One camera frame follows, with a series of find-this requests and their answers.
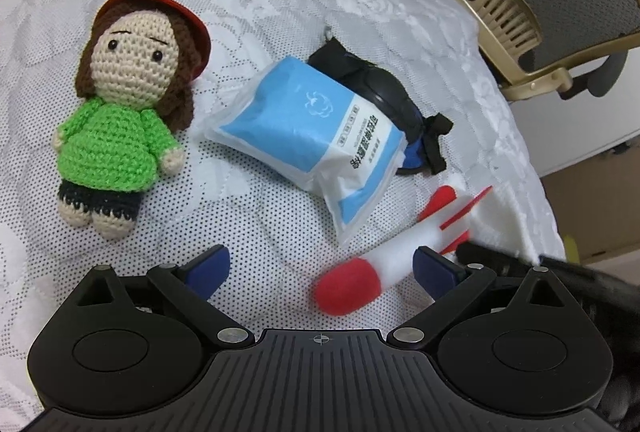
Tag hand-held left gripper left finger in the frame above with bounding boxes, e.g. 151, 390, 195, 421
65, 244, 256, 348

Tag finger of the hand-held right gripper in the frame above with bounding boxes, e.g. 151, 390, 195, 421
456, 242, 533, 275
539, 254, 626, 295

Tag blue white tissue packet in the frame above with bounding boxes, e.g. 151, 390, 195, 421
204, 56, 406, 249

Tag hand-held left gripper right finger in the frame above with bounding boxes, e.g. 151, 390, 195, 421
390, 247, 581, 348

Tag red white foam rocket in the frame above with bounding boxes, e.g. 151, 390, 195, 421
314, 186, 493, 315

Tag brown cardboard carton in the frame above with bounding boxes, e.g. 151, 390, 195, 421
542, 157, 640, 265

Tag crochet doll green sweater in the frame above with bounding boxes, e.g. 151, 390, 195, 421
52, 0, 211, 240

